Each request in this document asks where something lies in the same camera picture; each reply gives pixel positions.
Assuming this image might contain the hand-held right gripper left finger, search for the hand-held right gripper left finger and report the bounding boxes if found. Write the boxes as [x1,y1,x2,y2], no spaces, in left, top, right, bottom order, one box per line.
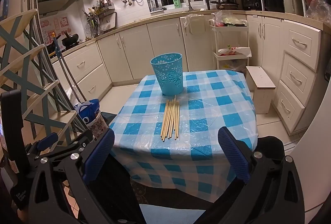
[27,128,115,224]

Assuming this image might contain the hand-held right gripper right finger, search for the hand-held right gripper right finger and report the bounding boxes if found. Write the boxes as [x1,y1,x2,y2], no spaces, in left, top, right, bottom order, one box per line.
[204,126,306,224]

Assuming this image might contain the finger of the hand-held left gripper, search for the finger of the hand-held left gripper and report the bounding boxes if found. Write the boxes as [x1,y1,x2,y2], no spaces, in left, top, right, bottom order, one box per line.
[39,131,94,160]
[26,133,59,160]

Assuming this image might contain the bundle of wooden chopsticks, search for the bundle of wooden chopsticks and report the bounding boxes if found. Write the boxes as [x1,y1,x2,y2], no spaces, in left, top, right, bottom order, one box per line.
[160,95,181,142]

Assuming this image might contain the blue perforated plastic basket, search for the blue perforated plastic basket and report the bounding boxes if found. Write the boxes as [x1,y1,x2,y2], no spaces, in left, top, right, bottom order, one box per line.
[151,53,184,97]

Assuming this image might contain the hanging kitchen utensils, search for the hanging kitchen utensils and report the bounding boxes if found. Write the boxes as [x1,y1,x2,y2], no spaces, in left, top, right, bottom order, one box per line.
[82,9,104,36]

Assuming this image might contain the floral patterned bin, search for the floral patterned bin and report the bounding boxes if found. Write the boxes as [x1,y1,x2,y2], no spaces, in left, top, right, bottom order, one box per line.
[85,112,109,141]

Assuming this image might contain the blue white shopping bag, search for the blue white shopping bag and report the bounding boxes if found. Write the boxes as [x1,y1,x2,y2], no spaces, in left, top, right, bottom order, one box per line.
[74,99,100,124]

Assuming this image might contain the dark grey floor mat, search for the dark grey floor mat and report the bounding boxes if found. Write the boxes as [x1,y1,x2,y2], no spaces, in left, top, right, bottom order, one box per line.
[100,111,120,124]

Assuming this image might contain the blue white checkered tablecloth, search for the blue white checkered tablecloth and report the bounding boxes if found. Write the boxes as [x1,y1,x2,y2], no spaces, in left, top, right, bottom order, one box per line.
[109,70,259,204]

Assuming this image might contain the wooden folding shelf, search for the wooden folding shelf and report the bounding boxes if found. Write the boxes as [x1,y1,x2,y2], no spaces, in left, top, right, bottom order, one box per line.
[0,8,78,138]

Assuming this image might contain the white step stool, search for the white step stool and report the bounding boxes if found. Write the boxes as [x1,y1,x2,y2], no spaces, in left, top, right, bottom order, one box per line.
[245,66,276,114]

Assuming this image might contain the black frying pan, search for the black frying pan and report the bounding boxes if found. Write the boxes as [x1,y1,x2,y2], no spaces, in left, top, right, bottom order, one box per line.
[46,33,63,55]

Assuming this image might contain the white rolling cart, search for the white rolling cart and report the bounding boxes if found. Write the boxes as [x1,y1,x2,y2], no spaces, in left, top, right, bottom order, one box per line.
[209,19,250,78]

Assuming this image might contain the red white snack bag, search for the red white snack bag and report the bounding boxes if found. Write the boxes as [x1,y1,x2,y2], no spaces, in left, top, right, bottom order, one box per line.
[217,46,252,57]

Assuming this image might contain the black wok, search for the black wok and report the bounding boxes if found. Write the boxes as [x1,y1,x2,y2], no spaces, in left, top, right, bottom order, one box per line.
[61,31,80,48]

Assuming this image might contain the white base cabinets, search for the white base cabinets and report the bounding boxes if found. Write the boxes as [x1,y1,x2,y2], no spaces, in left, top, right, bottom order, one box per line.
[50,11,324,137]

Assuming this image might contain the hanging metal tray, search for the hanging metal tray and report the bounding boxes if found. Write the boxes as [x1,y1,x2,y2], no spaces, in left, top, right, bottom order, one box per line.
[102,12,117,31]

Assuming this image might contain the plastic bag of food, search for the plastic bag of food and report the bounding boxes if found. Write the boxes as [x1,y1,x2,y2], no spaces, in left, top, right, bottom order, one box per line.
[211,10,248,27]

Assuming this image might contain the white hanging bin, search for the white hanging bin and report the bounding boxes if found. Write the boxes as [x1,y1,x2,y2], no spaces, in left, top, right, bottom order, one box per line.
[184,13,208,35]

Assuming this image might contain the grey range hood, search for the grey range hood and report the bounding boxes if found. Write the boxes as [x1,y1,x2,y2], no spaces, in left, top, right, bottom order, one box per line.
[37,0,87,17]

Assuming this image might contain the clear plastic bag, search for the clear plastic bag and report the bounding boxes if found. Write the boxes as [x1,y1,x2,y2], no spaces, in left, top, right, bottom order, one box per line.
[306,0,331,25]

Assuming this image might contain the mop with blue handle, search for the mop with blue handle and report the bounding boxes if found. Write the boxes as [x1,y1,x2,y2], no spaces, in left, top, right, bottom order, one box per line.
[50,31,86,106]

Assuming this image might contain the grey sliding door frame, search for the grey sliding door frame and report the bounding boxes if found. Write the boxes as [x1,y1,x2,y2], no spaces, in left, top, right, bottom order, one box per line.
[26,0,88,134]

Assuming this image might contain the red wall decoration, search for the red wall decoration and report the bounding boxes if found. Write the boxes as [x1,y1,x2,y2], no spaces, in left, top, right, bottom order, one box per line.
[40,16,70,46]

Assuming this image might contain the wall shelf with spice bottles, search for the wall shelf with spice bottles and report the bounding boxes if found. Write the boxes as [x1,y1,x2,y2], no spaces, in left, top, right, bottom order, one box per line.
[94,0,116,15]

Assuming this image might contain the wire dish rack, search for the wire dish rack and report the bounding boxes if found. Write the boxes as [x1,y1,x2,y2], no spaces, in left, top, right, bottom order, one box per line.
[146,0,166,13]

